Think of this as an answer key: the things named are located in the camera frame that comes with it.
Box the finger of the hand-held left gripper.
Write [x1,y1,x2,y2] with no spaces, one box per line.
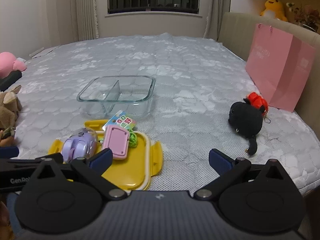
[0,153,64,171]
[0,146,20,159]

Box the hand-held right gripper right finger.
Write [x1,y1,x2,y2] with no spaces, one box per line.
[193,148,288,201]

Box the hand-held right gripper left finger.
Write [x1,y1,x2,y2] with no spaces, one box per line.
[32,148,127,201]

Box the pink toy phone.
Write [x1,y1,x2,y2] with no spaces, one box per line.
[103,125,130,161]

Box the purple capsule toy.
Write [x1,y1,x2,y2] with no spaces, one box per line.
[62,127,98,162]

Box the yellow container lid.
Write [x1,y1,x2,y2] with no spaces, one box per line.
[48,120,164,191]

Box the green toy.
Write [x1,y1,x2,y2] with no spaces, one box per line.
[128,130,139,148]

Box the colourful printed card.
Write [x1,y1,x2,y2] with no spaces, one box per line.
[103,110,137,133]

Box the black cat plush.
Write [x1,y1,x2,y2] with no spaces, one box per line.
[229,99,267,156]

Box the divided glass container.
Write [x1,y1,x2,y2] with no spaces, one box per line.
[77,76,156,118]

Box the brown plush toy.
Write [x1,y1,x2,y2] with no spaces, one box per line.
[0,85,23,131]

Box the red orange toy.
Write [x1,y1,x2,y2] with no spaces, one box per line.
[246,92,272,124]

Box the pink plush toy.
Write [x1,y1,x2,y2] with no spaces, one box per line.
[0,52,27,79]

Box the pink booklet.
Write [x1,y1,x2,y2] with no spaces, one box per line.
[245,23,316,113]

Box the white curtain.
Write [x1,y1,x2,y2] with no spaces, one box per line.
[69,0,100,41]
[204,0,232,42]

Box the yellow duck plush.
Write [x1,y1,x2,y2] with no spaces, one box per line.
[260,0,289,22]

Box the dried flower bouquet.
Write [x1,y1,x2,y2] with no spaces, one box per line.
[286,2,320,32]

